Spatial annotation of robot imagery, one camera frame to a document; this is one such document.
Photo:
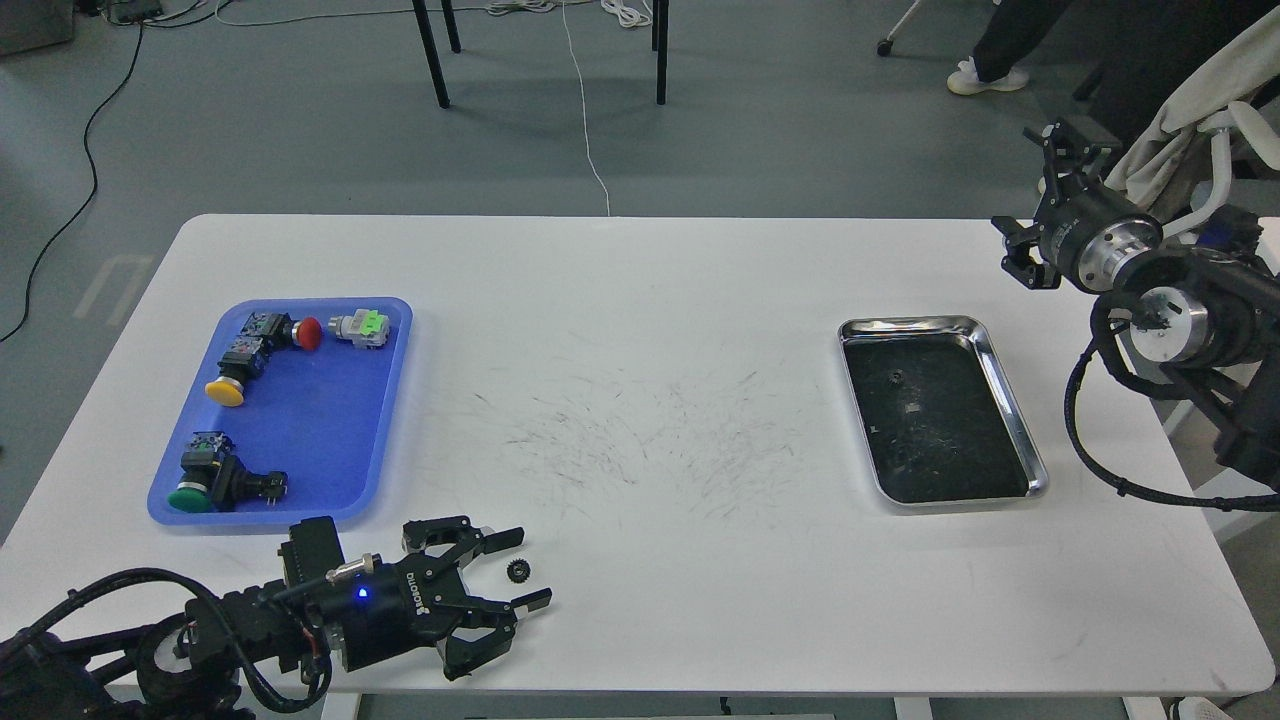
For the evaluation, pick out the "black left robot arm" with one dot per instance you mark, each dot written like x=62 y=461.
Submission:
x=281 y=641

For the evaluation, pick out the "white rolling chair base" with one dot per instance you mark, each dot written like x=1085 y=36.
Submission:
x=884 y=46

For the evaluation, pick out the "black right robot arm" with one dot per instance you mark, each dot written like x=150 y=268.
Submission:
x=1183 y=311

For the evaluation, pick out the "yellow push button switch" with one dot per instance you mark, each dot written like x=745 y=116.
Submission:
x=243 y=361

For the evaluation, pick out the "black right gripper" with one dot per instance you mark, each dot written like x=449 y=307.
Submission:
x=1088 y=235

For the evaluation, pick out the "green push button switch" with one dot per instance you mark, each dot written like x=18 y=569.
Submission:
x=214 y=478

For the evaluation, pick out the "grey green switch part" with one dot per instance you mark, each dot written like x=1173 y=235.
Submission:
x=364 y=328

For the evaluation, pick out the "white chair with beige cloth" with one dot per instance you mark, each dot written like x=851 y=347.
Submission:
x=1197 y=121

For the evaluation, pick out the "red push button switch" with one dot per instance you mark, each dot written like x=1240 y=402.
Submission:
x=280 y=330

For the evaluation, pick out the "blue plastic tray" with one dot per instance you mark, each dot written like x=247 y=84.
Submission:
x=322 y=417

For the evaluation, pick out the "silver metal tray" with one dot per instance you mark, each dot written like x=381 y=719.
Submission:
x=952 y=437

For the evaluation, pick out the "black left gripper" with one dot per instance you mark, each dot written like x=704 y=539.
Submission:
x=422 y=602

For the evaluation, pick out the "person legs white shoes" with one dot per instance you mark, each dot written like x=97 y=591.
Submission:
x=1013 y=32

